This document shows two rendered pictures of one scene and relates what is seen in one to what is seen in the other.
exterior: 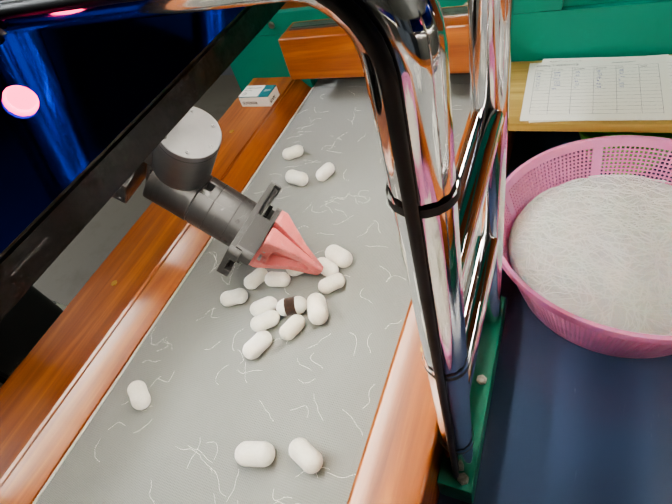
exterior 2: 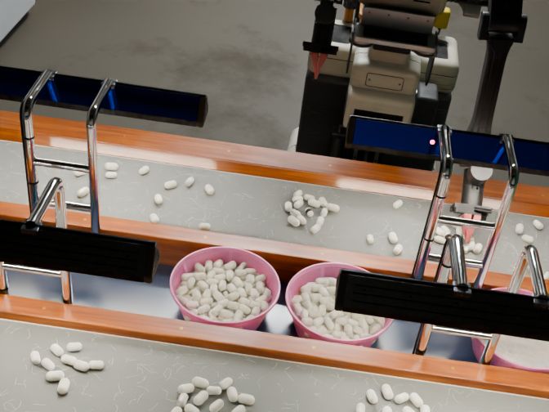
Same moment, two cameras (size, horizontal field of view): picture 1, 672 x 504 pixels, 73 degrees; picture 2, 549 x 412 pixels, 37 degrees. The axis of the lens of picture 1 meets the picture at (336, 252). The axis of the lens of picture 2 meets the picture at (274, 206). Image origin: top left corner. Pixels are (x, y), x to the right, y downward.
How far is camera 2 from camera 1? 1.84 m
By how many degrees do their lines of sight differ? 41
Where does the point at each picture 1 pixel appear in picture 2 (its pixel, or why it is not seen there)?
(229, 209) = (470, 197)
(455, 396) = (422, 247)
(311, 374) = not seen: hidden behind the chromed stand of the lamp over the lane
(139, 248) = (456, 182)
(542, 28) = not seen: outside the picture
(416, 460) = (407, 270)
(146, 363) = (409, 203)
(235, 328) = not seen: hidden behind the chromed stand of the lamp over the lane
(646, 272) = (506, 339)
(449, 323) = (430, 221)
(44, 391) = (387, 176)
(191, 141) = (478, 172)
